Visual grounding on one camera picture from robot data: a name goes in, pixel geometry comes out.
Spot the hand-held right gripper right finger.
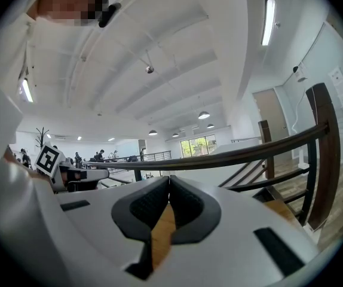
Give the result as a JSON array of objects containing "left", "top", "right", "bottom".
[{"left": 155, "top": 175, "right": 320, "bottom": 287}]

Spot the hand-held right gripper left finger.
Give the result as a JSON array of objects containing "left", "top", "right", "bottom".
[{"left": 54, "top": 176, "right": 170, "bottom": 287}]

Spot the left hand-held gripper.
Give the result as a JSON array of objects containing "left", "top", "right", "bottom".
[{"left": 35, "top": 141, "right": 110, "bottom": 193}]

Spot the staircase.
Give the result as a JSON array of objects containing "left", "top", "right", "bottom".
[{"left": 219, "top": 158, "right": 268, "bottom": 191}]

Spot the thin black railing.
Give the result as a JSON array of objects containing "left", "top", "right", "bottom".
[{"left": 83, "top": 150, "right": 172, "bottom": 164}]

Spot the black coat rack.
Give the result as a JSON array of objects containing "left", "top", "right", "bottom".
[{"left": 35, "top": 126, "right": 50, "bottom": 155}]

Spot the black metal railing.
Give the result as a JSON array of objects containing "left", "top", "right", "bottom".
[{"left": 83, "top": 124, "right": 330, "bottom": 224}]

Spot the large window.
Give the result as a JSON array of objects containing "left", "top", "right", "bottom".
[{"left": 179, "top": 135, "right": 218, "bottom": 158}]

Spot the long ceiling tube light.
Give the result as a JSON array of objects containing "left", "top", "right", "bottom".
[
  {"left": 261, "top": 0, "right": 277, "bottom": 47},
  {"left": 21, "top": 78, "right": 35, "bottom": 103}
]

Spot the brown door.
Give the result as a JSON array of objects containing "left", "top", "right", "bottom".
[{"left": 252, "top": 88, "right": 290, "bottom": 161}]

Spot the person's head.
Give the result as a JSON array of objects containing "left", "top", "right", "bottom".
[{"left": 26, "top": 0, "right": 103, "bottom": 27}]

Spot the dark wooden railing post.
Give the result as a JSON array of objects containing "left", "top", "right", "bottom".
[
  {"left": 305, "top": 82, "right": 340, "bottom": 230},
  {"left": 258, "top": 120, "right": 275, "bottom": 179}
]

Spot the white camera cable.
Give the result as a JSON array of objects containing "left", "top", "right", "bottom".
[{"left": 290, "top": 82, "right": 310, "bottom": 170}]

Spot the black head-worn camera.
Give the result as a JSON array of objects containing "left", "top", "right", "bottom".
[{"left": 97, "top": 0, "right": 123, "bottom": 29}]

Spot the white wall poster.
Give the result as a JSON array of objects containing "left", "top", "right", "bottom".
[{"left": 328, "top": 66, "right": 343, "bottom": 109}]

